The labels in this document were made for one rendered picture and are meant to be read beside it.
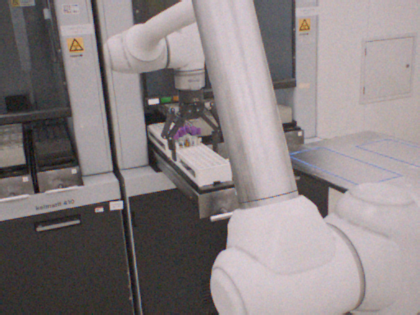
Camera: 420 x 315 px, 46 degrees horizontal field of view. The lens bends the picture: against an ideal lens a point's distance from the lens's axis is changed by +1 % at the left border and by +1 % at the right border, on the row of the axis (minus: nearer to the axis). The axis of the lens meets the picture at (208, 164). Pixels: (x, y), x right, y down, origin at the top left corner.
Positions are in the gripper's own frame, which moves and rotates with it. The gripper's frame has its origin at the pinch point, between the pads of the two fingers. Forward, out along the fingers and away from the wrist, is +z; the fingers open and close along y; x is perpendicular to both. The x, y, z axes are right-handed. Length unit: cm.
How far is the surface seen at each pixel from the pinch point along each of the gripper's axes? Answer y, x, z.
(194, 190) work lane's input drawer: -6.5, -16.9, 5.2
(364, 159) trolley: 46, -22, 4
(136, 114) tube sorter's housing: -10.5, 32.3, -7.5
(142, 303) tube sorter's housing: -18, 23, 63
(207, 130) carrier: 15.2, 30.7, 2.1
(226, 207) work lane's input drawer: 1.4, -21.2, 10.2
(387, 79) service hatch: 190, 143, 18
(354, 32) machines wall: 162, 143, -17
